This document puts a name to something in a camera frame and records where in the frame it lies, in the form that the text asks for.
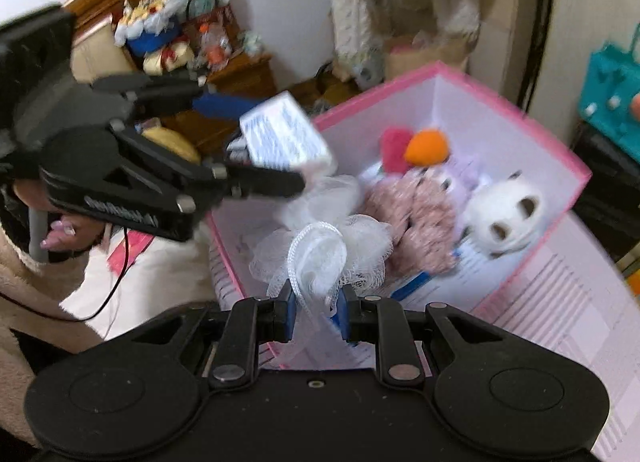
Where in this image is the wooden side cabinet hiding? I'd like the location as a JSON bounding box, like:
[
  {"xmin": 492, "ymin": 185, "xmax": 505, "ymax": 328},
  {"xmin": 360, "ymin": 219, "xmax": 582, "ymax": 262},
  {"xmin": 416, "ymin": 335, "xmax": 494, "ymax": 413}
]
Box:
[{"xmin": 62, "ymin": 0, "xmax": 279, "ymax": 154}]

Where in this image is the blue bowl with flowers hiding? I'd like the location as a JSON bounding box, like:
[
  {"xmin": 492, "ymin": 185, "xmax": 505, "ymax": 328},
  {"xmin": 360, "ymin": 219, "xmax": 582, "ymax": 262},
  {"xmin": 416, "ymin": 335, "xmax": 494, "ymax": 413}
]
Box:
[{"xmin": 114, "ymin": 0, "xmax": 181, "ymax": 57}]

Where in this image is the black suitcase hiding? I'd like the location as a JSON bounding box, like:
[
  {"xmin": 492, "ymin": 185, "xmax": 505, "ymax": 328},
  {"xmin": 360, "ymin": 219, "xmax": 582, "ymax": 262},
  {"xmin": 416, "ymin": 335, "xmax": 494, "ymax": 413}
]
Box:
[{"xmin": 572, "ymin": 123, "xmax": 640, "ymax": 262}]

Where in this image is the person's left hand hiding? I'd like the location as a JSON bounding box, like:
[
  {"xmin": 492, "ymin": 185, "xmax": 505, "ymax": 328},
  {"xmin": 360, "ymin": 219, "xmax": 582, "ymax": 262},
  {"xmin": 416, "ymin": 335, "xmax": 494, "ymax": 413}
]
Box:
[{"xmin": 13, "ymin": 179, "xmax": 105, "ymax": 252}]

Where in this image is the small white tissue pack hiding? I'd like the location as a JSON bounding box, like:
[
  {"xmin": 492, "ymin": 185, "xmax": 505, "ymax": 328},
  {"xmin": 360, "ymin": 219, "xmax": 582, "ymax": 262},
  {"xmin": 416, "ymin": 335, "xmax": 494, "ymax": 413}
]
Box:
[{"xmin": 240, "ymin": 92, "xmax": 337, "ymax": 178}]

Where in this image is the pink fluffy puff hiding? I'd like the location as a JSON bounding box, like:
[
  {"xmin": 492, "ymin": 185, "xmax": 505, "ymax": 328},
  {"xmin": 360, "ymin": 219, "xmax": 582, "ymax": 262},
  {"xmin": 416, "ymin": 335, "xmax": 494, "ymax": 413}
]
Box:
[{"xmin": 380, "ymin": 127, "xmax": 413, "ymax": 175}]

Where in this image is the teal felt tote bag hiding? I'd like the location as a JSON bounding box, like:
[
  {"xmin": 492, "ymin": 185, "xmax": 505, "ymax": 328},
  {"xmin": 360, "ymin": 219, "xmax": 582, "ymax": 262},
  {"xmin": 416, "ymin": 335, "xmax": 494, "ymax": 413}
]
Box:
[{"xmin": 578, "ymin": 26, "xmax": 640, "ymax": 162}]

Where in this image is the beige wardrobe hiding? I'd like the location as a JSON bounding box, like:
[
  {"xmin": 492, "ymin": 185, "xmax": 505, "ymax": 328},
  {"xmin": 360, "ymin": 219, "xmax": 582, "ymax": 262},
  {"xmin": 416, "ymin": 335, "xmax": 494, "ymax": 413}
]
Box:
[{"xmin": 469, "ymin": 0, "xmax": 639, "ymax": 142}]

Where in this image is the red woven basket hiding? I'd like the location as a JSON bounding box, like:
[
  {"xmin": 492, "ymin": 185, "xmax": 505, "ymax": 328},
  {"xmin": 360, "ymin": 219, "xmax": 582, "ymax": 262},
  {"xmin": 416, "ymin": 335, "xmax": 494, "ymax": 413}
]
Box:
[{"xmin": 181, "ymin": 0, "xmax": 241, "ymax": 52}]

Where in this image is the orange drink bottle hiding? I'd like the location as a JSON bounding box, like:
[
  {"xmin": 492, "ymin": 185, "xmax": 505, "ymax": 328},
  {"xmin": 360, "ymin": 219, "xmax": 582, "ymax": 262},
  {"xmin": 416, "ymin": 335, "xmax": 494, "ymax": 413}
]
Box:
[{"xmin": 198, "ymin": 23, "xmax": 232, "ymax": 71}]

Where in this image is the white mesh bath pouf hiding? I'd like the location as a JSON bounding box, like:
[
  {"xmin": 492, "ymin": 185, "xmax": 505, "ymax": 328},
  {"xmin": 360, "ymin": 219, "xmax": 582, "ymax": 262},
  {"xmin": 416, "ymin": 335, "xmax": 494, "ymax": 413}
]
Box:
[{"xmin": 248, "ymin": 174, "xmax": 394, "ymax": 333}]

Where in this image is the white panda plush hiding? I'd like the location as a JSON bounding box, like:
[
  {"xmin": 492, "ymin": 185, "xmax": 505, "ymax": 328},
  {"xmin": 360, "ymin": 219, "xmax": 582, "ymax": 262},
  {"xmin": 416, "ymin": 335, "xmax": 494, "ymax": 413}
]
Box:
[{"xmin": 463, "ymin": 170, "xmax": 547, "ymax": 257}]

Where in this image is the brown paper bag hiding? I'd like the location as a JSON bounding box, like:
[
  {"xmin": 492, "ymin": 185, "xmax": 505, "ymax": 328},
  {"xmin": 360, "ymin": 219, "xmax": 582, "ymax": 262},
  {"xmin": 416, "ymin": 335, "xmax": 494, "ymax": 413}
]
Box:
[{"xmin": 383, "ymin": 31, "xmax": 471, "ymax": 81}]

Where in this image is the green sponge ball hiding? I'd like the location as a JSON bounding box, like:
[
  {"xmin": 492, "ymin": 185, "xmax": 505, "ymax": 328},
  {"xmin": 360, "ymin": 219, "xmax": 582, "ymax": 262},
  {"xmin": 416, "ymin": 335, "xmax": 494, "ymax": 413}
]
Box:
[{"xmin": 142, "ymin": 126, "xmax": 202, "ymax": 164}]

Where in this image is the orange sponge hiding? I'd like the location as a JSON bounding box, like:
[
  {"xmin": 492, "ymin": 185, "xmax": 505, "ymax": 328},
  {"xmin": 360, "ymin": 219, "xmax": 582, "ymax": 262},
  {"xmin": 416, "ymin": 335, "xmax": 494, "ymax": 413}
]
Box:
[{"xmin": 404, "ymin": 130, "xmax": 450, "ymax": 167}]

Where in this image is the purple plush toy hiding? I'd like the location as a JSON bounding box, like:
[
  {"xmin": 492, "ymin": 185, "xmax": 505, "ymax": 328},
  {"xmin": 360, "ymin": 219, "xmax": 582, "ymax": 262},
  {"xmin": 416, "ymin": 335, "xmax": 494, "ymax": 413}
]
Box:
[{"xmin": 427, "ymin": 153, "xmax": 483, "ymax": 205}]

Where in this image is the blue white tissue pack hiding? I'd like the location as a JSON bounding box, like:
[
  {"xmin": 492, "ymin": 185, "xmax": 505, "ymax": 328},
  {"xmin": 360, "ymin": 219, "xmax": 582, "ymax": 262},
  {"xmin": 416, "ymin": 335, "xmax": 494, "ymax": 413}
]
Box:
[{"xmin": 390, "ymin": 271, "xmax": 432, "ymax": 302}]

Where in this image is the floral pink cloth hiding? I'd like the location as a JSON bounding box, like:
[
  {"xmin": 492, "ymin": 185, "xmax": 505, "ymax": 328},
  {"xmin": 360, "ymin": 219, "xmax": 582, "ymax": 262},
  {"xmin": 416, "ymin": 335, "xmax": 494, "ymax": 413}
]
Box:
[{"xmin": 362, "ymin": 170, "xmax": 462, "ymax": 277}]

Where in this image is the pink cardboard box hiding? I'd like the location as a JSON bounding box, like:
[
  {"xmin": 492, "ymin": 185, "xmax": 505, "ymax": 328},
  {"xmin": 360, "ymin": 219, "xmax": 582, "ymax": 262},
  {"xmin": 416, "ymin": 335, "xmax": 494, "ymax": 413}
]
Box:
[{"xmin": 209, "ymin": 64, "xmax": 589, "ymax": 370}]

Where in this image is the striped tablecloth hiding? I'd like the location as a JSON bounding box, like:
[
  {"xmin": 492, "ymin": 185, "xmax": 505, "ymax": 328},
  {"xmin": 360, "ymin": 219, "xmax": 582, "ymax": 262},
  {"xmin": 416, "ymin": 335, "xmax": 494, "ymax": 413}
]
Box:
[{"xmin": 207, "ymin": 210, "xmax": 639, "ymax": 461}]

